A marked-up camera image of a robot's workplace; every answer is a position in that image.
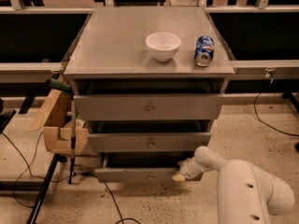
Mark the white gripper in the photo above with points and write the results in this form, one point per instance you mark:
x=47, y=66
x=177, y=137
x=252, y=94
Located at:
x=187, y=170

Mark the grey bottom drawer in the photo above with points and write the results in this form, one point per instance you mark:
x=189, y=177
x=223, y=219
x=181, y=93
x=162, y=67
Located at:
x=140, y=166

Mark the grey drawer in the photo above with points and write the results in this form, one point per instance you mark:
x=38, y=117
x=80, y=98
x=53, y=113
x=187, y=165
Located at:
x=147, y=142
x=140, y=166
x=149, y=106

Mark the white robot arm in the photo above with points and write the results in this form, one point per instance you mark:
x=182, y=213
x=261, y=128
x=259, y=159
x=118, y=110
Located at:
x=246, y=194

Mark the grey middle drawer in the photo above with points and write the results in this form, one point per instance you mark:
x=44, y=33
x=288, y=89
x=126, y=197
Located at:
x=147, y=142

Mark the grey three-drawer cabinet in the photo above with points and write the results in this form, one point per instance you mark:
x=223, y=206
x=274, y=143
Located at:
x=112, y=58

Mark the grey top drawer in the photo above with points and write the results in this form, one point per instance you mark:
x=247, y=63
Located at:
x=149, y=106

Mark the open cardboard box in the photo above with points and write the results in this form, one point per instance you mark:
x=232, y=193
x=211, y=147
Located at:
x=54, y=119

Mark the blue soda can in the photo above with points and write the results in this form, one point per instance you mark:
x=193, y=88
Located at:
x=204, y=51

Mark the white bowl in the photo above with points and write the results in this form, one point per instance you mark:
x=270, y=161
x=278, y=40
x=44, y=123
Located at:
x=163, y=45

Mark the black metal stand leg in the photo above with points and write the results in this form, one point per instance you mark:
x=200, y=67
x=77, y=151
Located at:
x=43, y=190

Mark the green-handled metal pole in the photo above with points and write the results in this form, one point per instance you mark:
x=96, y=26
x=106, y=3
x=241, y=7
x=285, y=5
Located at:
x=72, y=131

